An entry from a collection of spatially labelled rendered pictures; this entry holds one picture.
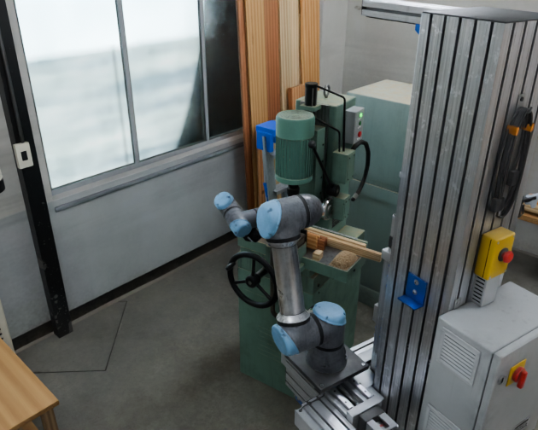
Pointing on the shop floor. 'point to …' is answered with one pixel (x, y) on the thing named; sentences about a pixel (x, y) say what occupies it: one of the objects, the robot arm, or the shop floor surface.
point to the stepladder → (265, 132)
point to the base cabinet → (267, 374)
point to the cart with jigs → (12, 390)
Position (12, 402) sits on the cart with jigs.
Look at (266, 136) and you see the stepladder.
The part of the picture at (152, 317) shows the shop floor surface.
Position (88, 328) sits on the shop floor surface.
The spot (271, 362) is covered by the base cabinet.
